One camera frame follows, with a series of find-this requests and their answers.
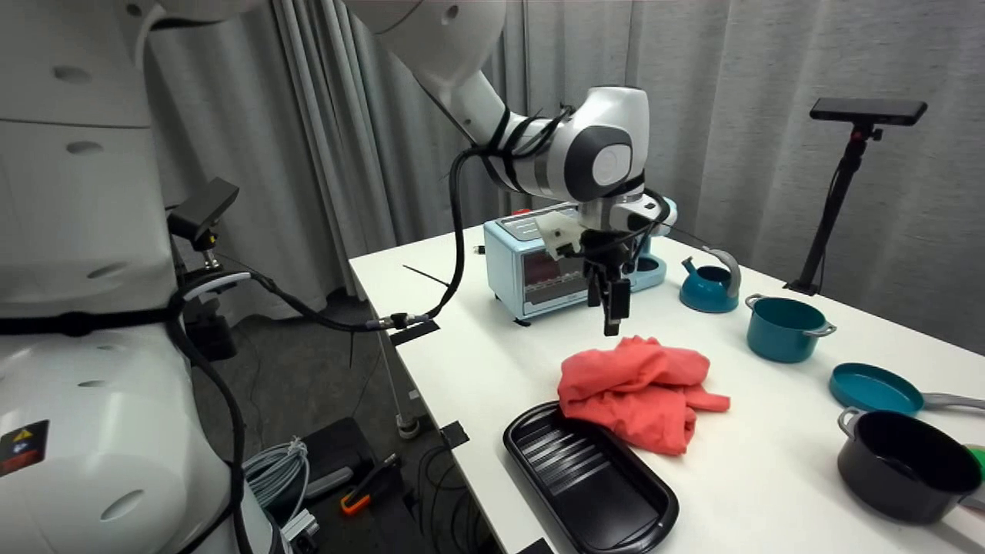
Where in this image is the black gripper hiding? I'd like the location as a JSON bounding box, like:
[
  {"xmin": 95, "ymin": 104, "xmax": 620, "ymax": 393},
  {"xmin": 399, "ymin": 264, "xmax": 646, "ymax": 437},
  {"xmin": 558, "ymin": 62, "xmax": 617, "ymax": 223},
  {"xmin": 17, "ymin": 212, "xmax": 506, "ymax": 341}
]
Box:
[{"xmin": 579, "ymin": 226, "xmax": 655, "ymax": 338}]

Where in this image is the red shirt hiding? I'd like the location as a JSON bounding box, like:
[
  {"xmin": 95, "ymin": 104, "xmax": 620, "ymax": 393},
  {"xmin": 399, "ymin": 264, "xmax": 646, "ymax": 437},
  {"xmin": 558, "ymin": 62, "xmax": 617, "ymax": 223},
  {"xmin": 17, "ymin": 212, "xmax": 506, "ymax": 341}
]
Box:
[{"xmin": 555, "ymin": 336, "xmax": 733, "ymax": 459}]

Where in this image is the light blue toaster oven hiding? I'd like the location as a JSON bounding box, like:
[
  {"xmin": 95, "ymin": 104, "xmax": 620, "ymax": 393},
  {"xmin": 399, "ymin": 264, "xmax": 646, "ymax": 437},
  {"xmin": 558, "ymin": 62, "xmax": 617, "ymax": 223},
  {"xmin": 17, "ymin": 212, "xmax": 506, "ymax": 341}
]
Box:
[{"xmin": 482, "ymin": 209, "xmax": 672, "ymax": 325}]

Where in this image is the teal toy kettle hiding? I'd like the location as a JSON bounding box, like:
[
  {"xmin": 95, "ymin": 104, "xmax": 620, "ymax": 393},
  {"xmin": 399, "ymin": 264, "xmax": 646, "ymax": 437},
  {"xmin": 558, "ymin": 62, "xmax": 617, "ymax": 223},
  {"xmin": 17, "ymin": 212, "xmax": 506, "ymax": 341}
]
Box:
[{"xmin": 679, "ymin": 243, "xmax": 745, "ymax": 317}]

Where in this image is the teal toy pot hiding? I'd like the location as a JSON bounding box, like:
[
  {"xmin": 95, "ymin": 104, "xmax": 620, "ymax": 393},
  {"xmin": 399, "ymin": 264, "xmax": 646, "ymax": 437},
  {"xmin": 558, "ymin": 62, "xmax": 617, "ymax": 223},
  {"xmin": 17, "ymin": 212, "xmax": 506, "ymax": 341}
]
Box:
[{"xmin": 741, "ymin": 292, "xmax": 839, "ymax": 366}]

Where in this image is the black ridged tray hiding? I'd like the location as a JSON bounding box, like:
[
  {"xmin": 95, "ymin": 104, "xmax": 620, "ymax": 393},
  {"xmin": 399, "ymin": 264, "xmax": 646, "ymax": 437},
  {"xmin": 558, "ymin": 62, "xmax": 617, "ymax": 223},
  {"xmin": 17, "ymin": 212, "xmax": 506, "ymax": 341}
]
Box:
[{"xmin": 503, "ymin": 401, "xmax": 685, "ymax": 554}]

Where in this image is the long black tape strip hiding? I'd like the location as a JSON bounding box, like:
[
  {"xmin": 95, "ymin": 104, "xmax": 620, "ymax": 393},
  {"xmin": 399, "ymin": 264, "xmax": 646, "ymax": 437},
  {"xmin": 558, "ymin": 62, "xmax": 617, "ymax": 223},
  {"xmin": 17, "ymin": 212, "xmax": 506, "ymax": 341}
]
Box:
[{"xmin": 387, "ymin": 317, "xmax": 445, "ymax": 348}]

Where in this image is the metal table leg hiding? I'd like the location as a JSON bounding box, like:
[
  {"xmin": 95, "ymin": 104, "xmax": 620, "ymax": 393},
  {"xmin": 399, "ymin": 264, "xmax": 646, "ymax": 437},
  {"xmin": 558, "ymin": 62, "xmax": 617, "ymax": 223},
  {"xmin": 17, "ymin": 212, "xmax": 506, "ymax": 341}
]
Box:
[{"xmin": 368, "ymin": 329, "xmax": 425, "ymax": 441}]

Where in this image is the black tripod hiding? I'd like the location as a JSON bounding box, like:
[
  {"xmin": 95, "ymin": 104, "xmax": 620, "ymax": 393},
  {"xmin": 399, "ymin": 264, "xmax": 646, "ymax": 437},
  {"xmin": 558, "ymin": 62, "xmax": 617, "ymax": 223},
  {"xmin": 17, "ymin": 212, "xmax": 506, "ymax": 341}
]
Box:
[{"xmin": 781, "ymin": 119, "xmax": 887, "ymax": 298}]

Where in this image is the black floor box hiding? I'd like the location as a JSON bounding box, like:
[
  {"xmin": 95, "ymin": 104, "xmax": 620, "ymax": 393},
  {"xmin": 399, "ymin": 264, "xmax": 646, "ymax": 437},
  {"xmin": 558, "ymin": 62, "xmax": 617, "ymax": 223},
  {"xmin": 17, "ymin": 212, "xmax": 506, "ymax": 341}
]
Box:
[{"xmin": 297, "ymin": 413, "xmax": 378, "ymax": 505}]

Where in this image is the black toy pot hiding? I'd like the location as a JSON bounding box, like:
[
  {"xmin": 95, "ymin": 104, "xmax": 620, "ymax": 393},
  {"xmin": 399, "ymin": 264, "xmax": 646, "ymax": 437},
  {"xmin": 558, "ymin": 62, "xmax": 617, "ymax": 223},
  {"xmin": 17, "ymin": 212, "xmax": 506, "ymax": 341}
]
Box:
[{"xmin": 834, "ymin": 407, "xmax": 985, "ymax": 530}]

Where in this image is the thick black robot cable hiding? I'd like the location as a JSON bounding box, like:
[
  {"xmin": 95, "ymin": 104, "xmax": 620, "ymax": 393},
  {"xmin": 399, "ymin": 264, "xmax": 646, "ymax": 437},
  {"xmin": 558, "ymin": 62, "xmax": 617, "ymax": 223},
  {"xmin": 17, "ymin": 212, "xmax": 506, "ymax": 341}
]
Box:
[{"xmin": 162, "ymin": 104, "xmax": 579, "ymax": 554}]

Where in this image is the black camera bar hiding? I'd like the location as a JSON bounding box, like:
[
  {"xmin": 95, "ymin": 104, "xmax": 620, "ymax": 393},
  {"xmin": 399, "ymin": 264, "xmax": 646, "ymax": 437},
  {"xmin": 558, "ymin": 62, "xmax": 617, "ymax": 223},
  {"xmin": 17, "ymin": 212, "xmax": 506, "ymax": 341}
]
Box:
[{"xmin": 808, "ymin": 97, "xmax": 930, "ymax": 128}]

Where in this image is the orange handled tool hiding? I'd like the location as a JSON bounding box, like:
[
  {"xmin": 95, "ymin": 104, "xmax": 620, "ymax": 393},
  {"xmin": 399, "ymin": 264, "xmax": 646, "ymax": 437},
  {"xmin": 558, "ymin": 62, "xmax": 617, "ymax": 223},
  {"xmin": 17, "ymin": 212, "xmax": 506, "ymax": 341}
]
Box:
[{"xmin": 335, "ymin": 451, "xmax": 406, "ymax": 520}]

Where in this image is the white blue cable bundle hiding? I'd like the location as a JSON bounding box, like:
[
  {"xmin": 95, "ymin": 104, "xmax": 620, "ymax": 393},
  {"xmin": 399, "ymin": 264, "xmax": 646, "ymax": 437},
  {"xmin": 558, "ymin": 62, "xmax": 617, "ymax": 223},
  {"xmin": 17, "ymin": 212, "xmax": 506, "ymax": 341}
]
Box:
[{"xmin": 245, "ymin": 437, "xmax": 323, "ymax": 548}]

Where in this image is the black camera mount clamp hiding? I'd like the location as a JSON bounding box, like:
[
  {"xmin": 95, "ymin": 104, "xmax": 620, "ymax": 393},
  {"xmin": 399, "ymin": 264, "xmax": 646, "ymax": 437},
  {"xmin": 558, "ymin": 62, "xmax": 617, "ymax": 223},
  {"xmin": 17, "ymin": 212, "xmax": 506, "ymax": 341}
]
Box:
[{"xmin": 166, "ymin": 259, "xmax": 255, "ymax": 363}]

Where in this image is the small black camera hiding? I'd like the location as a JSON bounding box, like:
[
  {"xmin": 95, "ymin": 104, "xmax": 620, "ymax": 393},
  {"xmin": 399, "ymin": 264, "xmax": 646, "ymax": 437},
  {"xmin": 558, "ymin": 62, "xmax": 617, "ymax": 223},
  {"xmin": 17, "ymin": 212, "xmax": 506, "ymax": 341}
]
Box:
[{"xmin": 166, "ymin": 178, "xmax": 245, "ymax": 249}]

